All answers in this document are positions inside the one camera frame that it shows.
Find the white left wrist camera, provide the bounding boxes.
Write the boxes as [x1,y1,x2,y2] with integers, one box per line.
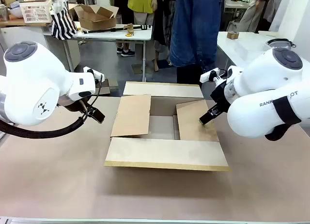
[83,66,106,82]

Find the bystander in grey skirt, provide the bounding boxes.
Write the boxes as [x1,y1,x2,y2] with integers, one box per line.
[238,0,267,32]

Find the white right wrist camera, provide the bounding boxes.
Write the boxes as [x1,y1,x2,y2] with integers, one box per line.
[200,68,229,84]

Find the black rimmed white container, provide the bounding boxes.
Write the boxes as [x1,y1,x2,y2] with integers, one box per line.
[265,38,296,50]

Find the mannequin with yellow vest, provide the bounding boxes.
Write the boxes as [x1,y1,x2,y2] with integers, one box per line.
[126,0,161,72]

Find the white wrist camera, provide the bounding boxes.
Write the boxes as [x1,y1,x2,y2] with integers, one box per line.
[83,66,106,82]
[200,68,229,84]

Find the black pole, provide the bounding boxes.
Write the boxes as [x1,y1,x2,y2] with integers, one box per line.
[82,25,152,35]

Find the white cabinet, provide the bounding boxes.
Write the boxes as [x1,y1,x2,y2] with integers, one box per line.
[0,26,81,72]

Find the person in denim shirt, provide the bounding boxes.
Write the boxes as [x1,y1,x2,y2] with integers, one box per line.
[169,0,226,85]

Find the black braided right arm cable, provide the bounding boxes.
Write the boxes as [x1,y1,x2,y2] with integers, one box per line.
[264,96,303,142]

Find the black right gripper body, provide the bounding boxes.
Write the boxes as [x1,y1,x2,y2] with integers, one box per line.
[209,81,231,111]

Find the white plastic basket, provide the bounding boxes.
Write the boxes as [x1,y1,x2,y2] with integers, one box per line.
[19,0,53,24]

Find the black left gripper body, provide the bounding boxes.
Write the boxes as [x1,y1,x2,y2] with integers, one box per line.
[57,97,95,116]

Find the black white striped bag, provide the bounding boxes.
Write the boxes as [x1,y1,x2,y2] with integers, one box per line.
[50,0,79,41]

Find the large brown cardboard box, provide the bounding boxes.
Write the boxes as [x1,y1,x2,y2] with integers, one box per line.
[104,81,231,173]

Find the white side table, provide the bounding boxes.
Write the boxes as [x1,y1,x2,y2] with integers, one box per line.
[216,31,293,67]

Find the flat cardboard box on floor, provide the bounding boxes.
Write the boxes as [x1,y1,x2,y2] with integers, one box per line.
[96,78,120,96]

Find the small wooden figure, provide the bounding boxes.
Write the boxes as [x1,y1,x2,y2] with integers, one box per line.
[123,23,135,35]

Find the white work table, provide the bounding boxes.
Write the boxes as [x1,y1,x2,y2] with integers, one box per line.
[43,21,154,83]

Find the open empty cardboard box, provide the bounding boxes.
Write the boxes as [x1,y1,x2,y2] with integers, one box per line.
[73,3,120,32]

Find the bystander legs with sneakers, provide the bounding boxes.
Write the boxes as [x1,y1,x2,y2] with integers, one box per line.
[115,39,136,58]

